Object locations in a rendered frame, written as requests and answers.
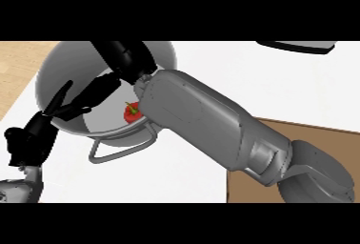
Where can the grey metal pot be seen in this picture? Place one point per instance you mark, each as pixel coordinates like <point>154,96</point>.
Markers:
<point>70,63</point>

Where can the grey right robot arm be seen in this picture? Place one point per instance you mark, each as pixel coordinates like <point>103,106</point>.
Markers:
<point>221,127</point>

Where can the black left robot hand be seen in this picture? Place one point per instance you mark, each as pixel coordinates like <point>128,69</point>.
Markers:
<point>33,143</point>

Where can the red bell pepper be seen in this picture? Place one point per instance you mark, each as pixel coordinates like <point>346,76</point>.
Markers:
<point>132,115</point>

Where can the black rimmed grey tray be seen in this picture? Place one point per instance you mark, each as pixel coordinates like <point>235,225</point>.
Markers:
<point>300,46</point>

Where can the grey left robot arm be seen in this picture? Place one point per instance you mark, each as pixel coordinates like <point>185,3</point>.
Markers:
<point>22,187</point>

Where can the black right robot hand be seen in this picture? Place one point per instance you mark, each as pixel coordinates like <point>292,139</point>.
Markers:
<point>125,58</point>

